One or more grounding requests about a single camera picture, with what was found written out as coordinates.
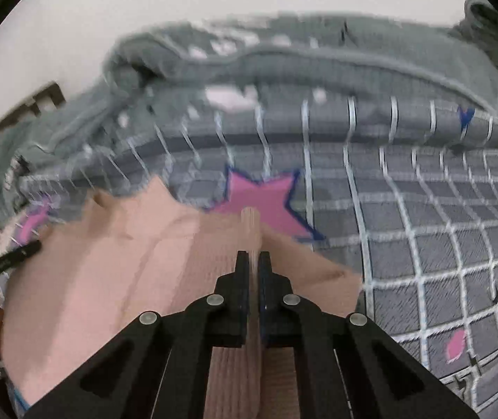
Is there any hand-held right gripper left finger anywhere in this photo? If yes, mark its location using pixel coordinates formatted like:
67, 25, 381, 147
22, 251, 252, 419

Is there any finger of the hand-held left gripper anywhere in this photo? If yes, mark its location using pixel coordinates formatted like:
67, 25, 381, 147
0, 241, 43, 281

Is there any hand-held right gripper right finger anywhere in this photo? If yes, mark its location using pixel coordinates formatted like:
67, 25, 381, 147
258, 251, 481, 419

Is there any pink knit sweater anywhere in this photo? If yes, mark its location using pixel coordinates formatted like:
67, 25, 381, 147
2, 177, 363, 419

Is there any grey checked star blanket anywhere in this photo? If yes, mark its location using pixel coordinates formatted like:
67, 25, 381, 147
13, 91, 498, 419

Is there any dark wooden headboard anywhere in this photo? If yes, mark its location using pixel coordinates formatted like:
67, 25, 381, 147
0, 81, 67, 228

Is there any grey floral quilt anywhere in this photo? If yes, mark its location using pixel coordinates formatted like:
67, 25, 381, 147
0, 0, 498, 230

